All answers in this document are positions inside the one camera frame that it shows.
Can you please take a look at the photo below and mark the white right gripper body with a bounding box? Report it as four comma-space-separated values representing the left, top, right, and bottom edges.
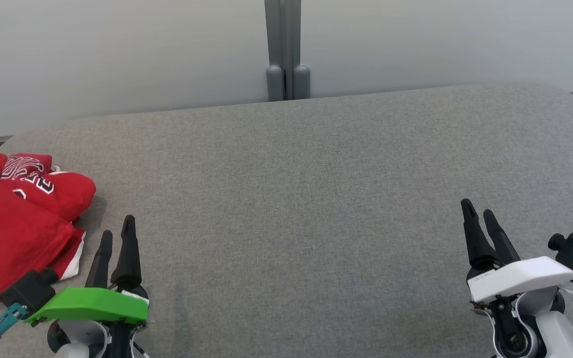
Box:
467, 256, 573, 304

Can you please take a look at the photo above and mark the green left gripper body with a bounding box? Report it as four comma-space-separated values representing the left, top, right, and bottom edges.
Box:
24, 287, 149, 325

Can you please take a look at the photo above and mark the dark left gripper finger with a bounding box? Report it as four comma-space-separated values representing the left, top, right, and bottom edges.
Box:
111, 215, 149, 299
85, 230, 114, 289

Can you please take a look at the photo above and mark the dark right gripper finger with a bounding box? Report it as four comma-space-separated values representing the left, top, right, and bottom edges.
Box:
483, 209, 521, 265
461, 199, 497, 269

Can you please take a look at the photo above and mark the red basketball jersey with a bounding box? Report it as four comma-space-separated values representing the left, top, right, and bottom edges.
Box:
0, 153, 97, 223

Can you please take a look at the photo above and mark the red shorts white stripe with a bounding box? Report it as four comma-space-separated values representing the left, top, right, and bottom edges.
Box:
0, 146, 87, 303

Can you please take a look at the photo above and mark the teal plug black cable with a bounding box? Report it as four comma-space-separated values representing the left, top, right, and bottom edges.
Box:
0, 302, 28, 358

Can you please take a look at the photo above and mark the grey double partition post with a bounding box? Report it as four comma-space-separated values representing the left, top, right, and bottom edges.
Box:
265, 0, 311, 102

